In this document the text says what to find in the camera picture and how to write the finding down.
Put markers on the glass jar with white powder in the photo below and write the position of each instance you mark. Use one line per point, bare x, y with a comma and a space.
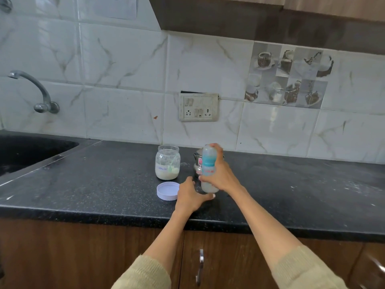
167, 170

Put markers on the small steel kettle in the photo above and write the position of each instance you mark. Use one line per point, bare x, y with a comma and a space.
198, 160

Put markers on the clear printed baby bottle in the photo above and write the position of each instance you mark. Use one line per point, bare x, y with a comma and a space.
207, 185

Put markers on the green plastic scoop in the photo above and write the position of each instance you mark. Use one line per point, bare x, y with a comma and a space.
173, 168

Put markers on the curved steel wall tap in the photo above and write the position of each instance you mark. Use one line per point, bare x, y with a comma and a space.
43, 102

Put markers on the person's left hand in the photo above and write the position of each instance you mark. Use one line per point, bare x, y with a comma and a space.
189, 198

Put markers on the white switch socket board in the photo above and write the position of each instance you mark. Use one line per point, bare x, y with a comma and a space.
198, 106

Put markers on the blue collar with nipple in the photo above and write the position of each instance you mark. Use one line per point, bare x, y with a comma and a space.
209, 163

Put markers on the lavender plastic jar lid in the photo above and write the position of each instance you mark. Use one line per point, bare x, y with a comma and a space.
167, 191

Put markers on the dark overhead cabinet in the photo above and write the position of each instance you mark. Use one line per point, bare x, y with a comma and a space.
270, 18

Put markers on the black kitchen sink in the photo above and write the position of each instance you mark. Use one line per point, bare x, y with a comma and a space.
30, 153

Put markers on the person's right hand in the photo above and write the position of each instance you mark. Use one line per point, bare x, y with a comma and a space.
222, 174

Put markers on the brown wooden cabinet door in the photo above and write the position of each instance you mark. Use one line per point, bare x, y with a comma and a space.
240, 261
370, 267
75, 255

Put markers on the person's right forearm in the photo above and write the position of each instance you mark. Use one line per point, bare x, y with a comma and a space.
270, 237

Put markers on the clear bottle dome cap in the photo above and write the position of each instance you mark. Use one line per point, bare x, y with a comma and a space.
209, 151

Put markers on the person's left forearm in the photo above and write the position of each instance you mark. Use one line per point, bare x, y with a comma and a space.
159, 243

